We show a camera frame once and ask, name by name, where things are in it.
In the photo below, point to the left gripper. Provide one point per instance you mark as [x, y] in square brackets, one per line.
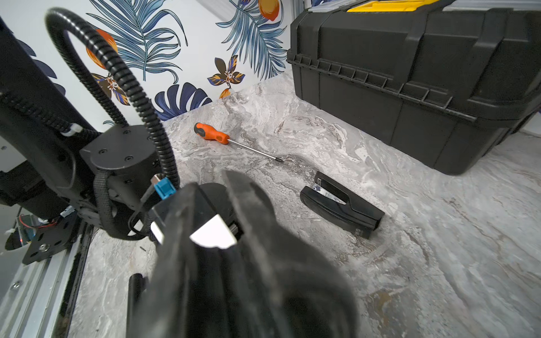
[180, 209]

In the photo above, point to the aluminium front rail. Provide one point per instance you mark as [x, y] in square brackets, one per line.
[41, 298]

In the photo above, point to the orange handled screwdriver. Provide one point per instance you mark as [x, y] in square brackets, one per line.
[209, 133]

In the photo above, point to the black plastic toolbox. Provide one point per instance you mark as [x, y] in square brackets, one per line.
[442, 81]

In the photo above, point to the black stand pole with clip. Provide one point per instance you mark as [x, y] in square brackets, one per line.
[270, 284]

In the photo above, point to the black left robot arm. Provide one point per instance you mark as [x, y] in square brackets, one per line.
[113, 179]

